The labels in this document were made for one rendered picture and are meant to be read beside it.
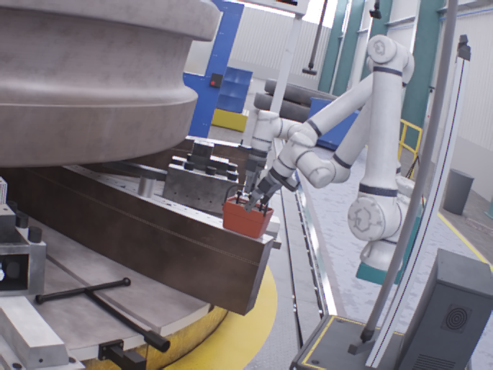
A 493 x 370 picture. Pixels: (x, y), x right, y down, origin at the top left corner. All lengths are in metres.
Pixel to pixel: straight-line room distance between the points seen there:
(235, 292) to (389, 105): 1.19
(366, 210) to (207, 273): 1.00
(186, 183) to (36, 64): 1.73
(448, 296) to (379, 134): 0.74
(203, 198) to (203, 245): 1.05
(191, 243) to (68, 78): 1.00
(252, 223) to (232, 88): 8.84
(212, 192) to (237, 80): 7.74
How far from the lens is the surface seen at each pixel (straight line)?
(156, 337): 2.24
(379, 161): 2.00
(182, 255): 2.77
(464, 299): 2.29
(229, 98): 11.38
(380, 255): 2.19
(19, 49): 2.32
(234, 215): 2.63
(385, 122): 2.00
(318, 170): 2.17
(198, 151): 3.79
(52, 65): 2.43
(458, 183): 9.49
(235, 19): 7.74
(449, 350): 2.37
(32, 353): 1.78
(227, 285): 2.71
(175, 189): 3.72
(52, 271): 2.69
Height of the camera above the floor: 1.44
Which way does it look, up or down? 12 degrees down
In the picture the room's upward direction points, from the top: 14 degrees clockwise
